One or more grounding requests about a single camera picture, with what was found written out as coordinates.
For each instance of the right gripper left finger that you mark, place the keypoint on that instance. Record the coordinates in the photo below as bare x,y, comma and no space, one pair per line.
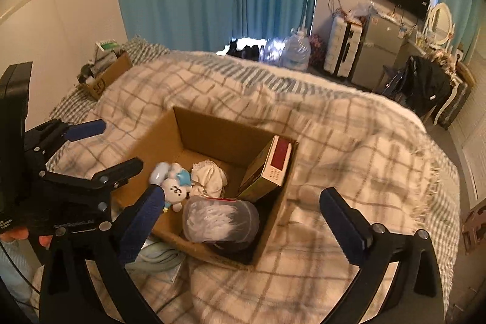
67,292

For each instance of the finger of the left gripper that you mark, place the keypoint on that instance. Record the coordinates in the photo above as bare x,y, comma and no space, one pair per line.
106,180
50,136

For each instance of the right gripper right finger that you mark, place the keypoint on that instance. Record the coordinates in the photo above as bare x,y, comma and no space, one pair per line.
415,293

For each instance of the white blue plush toy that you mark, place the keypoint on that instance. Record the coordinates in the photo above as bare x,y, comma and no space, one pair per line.
175,182

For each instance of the cream cloth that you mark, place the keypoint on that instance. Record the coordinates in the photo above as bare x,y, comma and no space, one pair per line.
207,179

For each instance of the clear plastic container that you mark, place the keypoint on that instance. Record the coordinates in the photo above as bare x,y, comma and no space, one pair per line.
211,220

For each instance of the person's left hand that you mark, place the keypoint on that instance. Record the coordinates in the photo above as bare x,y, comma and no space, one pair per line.
21,233

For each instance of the small brown cardboard box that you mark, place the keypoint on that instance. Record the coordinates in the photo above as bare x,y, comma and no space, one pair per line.
110,62

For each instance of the large open cardboard box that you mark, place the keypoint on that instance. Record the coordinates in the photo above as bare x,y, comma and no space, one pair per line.
186,137

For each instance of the brown plastic stool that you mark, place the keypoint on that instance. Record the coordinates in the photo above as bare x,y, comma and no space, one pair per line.
473,229

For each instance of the red and tan book box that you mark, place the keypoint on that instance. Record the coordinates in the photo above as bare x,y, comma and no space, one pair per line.
267,171

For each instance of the plaid fringed blanket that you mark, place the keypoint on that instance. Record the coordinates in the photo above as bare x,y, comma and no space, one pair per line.
376,153

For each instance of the white louvered wardrobe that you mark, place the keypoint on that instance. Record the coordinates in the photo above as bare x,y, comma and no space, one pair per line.
468,130

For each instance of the black jacket on chair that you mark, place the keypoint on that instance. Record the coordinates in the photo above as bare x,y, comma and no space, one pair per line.
422,84

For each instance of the large water bottle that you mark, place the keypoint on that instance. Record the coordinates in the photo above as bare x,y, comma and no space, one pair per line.
296,51

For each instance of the white dressing table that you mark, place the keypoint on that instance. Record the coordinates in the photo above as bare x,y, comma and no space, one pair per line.
461,82

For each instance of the grey mini fridge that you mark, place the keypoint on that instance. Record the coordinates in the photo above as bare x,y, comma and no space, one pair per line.
379,46

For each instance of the white ribbed suitcase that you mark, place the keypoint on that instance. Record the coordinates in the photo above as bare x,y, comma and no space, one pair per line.
342,47

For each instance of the oval vanity mirror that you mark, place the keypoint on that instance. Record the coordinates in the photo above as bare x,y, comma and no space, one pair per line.
439,26

